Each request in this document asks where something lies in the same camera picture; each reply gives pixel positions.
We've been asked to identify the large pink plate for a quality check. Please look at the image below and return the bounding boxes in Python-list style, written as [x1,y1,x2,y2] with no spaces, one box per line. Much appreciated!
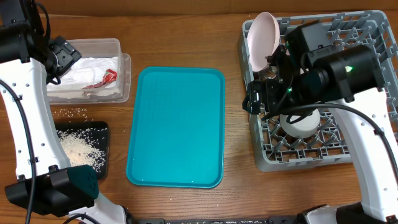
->
[247,12,280,72]

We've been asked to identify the white napkin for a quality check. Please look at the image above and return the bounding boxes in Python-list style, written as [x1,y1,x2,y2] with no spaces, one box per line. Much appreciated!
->
[47,57,121,99]

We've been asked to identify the grey bowl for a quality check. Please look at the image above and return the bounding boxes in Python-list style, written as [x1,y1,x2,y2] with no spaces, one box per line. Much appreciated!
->
[279,110,320,139]

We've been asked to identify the red snack wrapper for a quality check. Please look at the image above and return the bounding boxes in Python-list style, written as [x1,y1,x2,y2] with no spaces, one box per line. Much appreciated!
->
[84,69,118,89]

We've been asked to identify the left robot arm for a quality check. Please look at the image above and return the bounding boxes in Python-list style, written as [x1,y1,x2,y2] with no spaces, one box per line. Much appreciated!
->
[1,0,135,223]

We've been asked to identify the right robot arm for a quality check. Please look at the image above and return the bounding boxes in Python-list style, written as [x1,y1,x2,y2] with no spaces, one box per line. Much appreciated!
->
[243,22,397,223]

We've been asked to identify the grey dishwasher rack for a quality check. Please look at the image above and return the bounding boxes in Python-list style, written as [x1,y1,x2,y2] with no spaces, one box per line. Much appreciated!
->
[249,10,397,172]

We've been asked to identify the clear plastic bin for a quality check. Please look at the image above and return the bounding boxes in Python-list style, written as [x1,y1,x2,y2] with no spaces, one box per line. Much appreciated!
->
[46,38,122,101]

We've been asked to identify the scattered rice grains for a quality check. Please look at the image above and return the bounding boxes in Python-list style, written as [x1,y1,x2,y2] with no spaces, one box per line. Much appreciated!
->
[52,107,93,123]

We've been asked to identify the black plastic tray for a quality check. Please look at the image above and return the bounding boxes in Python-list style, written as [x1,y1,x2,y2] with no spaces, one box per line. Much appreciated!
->
[55,121,110,180]

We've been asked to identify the pile of white rice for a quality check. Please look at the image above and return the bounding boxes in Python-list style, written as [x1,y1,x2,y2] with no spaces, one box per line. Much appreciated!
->
[57,128,106,172]

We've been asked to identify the teal serving tray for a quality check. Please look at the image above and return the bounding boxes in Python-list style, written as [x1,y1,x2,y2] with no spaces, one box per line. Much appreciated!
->
[126,67,225,189]

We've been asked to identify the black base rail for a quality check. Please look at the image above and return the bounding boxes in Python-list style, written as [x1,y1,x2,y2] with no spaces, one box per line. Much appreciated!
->
[136,215,297,224]

